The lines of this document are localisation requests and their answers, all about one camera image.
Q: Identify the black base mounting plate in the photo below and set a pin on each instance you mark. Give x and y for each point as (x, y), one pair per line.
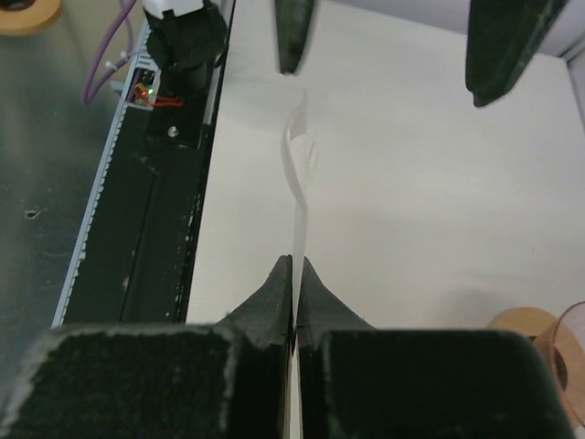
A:
(143, 239)

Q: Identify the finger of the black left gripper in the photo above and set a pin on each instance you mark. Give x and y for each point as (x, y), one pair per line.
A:
(293, 20)
(502, 38)

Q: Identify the brown tape roll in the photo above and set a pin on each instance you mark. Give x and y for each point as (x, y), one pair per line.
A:
(22, 17)

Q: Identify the wooden and orange dripper stand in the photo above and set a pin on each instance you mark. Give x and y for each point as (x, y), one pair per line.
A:
(538, 326)

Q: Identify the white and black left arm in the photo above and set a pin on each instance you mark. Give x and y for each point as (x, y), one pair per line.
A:
(187, 37)

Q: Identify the grey slotted cable duct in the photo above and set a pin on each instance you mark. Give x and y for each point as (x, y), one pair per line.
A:
(80, 249)

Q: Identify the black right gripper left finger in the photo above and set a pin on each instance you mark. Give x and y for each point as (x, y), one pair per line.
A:
(224, 380)

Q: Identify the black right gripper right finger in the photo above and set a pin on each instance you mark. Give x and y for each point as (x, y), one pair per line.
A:
(357, 381)

